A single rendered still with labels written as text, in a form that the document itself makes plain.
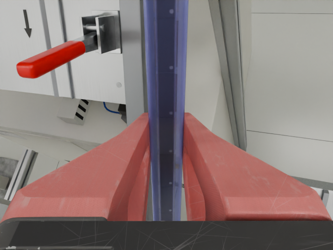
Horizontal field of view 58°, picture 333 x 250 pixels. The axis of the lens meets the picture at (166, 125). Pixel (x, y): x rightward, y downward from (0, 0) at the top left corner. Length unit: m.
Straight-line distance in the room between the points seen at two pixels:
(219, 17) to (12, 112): 0.61
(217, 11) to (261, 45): 0.99
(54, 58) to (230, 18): 0.36
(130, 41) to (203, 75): 0.45
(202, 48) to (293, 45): 0.80
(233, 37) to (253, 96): 0.81
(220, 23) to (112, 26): 0.29
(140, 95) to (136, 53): 0.04
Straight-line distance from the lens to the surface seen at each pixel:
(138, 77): 0.28
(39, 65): 0.22
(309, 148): 1.30
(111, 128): 0.72
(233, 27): 0.54
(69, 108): 0.74
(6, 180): 1.67
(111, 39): 0.29
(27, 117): 0.86
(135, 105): 0.29
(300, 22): 1.57
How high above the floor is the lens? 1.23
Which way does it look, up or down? 64 degrees down
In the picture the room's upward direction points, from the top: 36 degrees counter-clockwise
